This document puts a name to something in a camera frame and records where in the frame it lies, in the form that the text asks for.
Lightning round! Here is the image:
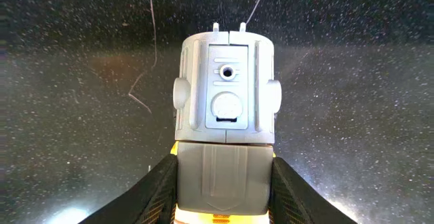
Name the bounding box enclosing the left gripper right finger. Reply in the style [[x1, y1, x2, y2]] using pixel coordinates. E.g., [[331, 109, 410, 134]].
[[269, 156, 359, 224]]

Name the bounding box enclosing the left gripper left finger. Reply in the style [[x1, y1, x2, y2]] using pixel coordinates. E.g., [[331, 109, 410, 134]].
[[77, 153, 179, 224]]

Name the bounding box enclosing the grey and yellow toy truck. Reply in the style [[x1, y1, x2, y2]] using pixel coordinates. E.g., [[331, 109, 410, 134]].
[[172, 22, 283, 224]]

